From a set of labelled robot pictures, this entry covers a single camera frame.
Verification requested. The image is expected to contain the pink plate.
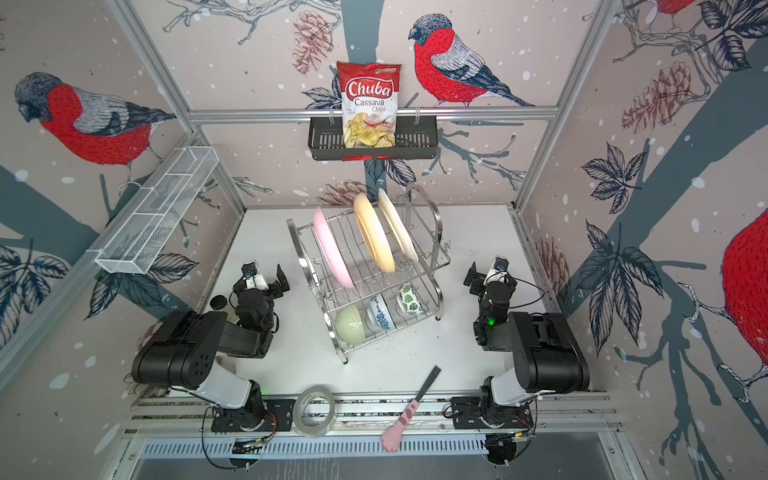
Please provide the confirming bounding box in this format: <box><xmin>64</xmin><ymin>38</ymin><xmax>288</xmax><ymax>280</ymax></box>
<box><xmin>313</xmin><ymin>207</ymin><xmax>354</xmax><ymax>289</ymax></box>

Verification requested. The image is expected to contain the cream floral plate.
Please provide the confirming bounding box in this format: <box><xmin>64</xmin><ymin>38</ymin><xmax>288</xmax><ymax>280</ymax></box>
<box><xmin>377</xmin><ymin>188</ymin><xmax>419</xmax><ymax>263</ymax></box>

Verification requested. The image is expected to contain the steel two-tier dish rack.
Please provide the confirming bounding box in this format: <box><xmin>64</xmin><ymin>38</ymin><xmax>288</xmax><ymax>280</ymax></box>
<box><xmin>287</xmin><ymin>182</ymin><xmax>451</xmax><ymax>364</ymax></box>

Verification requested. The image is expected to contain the yellow plate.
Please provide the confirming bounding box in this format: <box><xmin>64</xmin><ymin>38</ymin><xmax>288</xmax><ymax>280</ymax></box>
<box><xmin>354</xmin><ymin>193</ymin><xmax>396</xmax><ymax>273</ymax></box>

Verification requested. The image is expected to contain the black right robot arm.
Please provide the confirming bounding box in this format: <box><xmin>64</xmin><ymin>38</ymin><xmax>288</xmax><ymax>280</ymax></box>
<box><xmin>463</xmin><ymin>257</ymin><xmax>591</xmax><ymax>428</ymax></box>

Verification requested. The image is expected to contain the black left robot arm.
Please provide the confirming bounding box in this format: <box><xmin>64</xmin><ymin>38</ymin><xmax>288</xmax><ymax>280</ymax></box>
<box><xmin>131</xmin><ymin>262</ymin><xmax>294</xmax><ymax>435</ymax></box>

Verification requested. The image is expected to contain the small glass spice jar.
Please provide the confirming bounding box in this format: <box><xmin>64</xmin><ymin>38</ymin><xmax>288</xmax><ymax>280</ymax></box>
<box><xmin>209</xmin><ymin>295</ymin><xmax>229</xmax><ymax>311</ymax></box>

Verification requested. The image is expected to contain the green leaf patterned bowl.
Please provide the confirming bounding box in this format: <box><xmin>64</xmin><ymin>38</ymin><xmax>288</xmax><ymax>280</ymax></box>
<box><xmin>397</xmin><ymin>283</ymin><xmax>426</xmax><ymax>317</ymax></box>

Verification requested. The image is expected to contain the light green bowl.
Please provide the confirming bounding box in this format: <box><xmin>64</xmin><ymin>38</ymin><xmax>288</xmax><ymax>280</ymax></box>
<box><xmin>335</xmin><ymin>305</ymin><xmax>366</xmax><ymax>347</ymax></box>

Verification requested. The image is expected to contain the blue white patterned bowl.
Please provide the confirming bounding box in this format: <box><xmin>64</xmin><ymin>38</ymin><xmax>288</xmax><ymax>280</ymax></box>
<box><xmin>367</xmin><ymin>293</ymin><xmax>395</xmax><ymax>333</ymax></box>

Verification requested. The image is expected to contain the clear tape roll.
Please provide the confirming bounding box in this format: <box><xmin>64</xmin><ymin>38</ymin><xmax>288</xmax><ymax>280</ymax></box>
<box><xmin>292</xmin><ymin>385</ymin><xmax>336</xmax><ymax>438</ymax></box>

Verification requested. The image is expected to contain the pink cat paw spatula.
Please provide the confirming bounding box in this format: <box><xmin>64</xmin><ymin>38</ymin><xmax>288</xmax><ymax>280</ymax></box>
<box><xmin>381</xmin><ymin>365</ymin><xmax>441</xmax><ymax>454</ymax></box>

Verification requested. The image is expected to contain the red Chuba cassava chips bag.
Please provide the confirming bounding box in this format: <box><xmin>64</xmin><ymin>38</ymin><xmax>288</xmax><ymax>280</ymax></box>
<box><xmin>337</xmin><ymin>62</ymin><xmax>401</xmax><ymax>148</ymax></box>

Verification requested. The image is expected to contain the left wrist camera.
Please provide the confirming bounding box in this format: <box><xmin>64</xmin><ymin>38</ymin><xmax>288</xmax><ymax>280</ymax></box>
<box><xmin>241</xmin><ymin>260</ymin><xmax>269</xmax><ymax>291</ymax></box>

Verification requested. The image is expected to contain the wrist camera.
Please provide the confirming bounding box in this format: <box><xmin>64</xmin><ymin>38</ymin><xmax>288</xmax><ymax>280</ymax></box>
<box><xmin>241</xmin><ymin>260</ymin><xmax>269</xmax><ymax>291</ymax></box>
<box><xmin>485</xmin><ymin>256</ymin><xmax>509</xmax><ymax>284</ymax></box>

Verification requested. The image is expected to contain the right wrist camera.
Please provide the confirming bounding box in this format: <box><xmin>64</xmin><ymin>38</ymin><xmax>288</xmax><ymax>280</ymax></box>
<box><xmin>485</xmin><ymin>256</ymin><xmax>509</xmax><ymax>284</ymax></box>

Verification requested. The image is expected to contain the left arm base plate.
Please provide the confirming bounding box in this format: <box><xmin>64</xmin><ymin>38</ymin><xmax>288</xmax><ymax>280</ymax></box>
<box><xmin>210</xmin><ymin>398</ymin><xmax>296</xmax><ymax>434</ymax></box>

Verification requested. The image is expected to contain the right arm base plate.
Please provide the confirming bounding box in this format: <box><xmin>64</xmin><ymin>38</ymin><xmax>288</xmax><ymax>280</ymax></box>
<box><xmin>443</xmin><ymin>396</ymin><xmax>534</xmax><ymax>431</ymax></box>

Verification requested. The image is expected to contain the white mesh wall shelf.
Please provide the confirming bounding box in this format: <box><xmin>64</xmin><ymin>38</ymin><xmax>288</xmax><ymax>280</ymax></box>
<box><xmin>95</xmin><ymin>146</ymin><xmax>219</xmax><ymax>274</ymax></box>

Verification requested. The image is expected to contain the black wire wall basket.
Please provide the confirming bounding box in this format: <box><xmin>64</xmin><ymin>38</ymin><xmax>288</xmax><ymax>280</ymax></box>
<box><xmin>308</xmin><ymin>114</ymin><xmax>438</xmax><ymax>161</ymax></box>

